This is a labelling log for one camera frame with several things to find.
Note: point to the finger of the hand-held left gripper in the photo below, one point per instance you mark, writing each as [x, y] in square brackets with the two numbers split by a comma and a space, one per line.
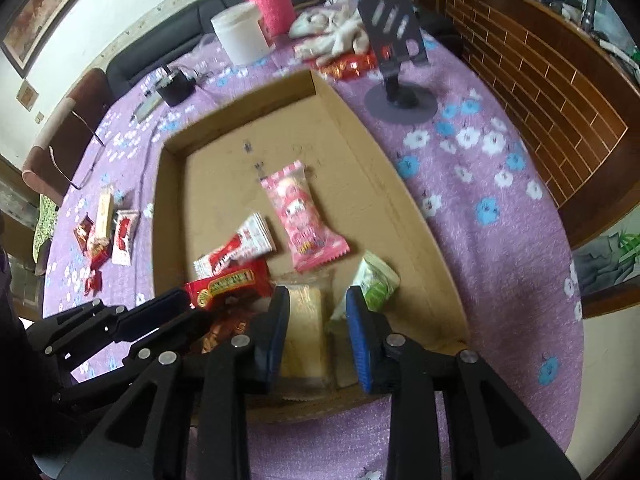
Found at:
[155, 312]
[110, 380]

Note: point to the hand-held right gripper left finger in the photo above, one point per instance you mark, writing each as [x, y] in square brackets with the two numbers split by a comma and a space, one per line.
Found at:
[272, 340]

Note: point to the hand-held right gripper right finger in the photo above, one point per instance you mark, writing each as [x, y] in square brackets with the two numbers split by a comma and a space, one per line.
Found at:
[360, 345]

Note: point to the clear bread packet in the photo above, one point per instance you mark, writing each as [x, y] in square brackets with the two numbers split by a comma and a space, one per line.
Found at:
[305, 330]

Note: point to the red yellow-label snack packet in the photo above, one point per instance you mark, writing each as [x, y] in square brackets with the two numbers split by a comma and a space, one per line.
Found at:
[230, 282]

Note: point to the shallow cardboard box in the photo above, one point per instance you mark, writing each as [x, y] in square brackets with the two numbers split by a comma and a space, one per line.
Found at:
[225, 175]

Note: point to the brown snack packet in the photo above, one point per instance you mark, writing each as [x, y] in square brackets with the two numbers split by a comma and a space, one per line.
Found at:
[227, 330]

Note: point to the green and white snack packet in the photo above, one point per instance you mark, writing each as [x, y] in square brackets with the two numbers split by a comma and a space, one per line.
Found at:
[375, 282]

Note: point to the small red snack packet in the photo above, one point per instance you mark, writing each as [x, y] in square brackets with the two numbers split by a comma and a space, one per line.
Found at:
[93, 282]
[98, 255]
[83, 234]

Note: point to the white red-print snack packet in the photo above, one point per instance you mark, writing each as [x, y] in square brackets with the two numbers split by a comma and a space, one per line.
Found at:
[124, 240]

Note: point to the red and white snack packet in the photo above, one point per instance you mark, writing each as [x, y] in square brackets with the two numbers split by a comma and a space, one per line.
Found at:
[240, 245]

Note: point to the beige wafer packet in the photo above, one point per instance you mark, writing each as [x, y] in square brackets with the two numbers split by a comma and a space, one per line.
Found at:
[104, 212]

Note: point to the pink snack packet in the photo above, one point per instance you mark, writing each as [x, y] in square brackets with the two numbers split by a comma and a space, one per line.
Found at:
[300, 215]

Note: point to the thin-framed eyeglasses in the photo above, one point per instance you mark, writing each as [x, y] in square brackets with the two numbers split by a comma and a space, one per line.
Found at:
[89, 130]

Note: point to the yellow green booklet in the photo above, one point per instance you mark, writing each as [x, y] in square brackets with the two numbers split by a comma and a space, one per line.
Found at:
[147, 107]

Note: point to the brown wooden chair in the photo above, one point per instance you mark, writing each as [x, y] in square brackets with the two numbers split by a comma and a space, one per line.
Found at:
[70, 120]

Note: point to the black pen pot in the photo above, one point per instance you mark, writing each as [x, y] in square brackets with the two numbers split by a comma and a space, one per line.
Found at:
[175, 91]

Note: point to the green leaf painted panel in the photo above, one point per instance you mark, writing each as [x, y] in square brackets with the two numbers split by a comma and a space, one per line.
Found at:
[605, 260]

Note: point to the red patterned wrapper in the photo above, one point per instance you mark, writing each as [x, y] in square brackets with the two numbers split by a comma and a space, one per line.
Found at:
[350, 67]

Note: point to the black leather sofa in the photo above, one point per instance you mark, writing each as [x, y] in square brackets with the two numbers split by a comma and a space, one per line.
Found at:
[165, 35]

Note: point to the white plastic tub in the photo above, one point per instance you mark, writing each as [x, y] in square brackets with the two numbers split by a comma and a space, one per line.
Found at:
[242, 35]

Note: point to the brown wooden cabinet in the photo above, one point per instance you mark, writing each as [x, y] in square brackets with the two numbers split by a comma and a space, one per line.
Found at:
[540, 85]

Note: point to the black phone stand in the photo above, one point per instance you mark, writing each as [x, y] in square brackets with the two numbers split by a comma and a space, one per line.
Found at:
[390, 20]

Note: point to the wall switch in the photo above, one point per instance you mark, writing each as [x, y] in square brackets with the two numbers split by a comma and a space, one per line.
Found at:
[39, 118]

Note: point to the small wall picture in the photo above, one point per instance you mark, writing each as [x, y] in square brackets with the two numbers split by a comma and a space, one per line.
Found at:
[27, 96]

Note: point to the large framed wall picture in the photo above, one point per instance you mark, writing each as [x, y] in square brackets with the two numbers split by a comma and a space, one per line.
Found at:
[45, 15]

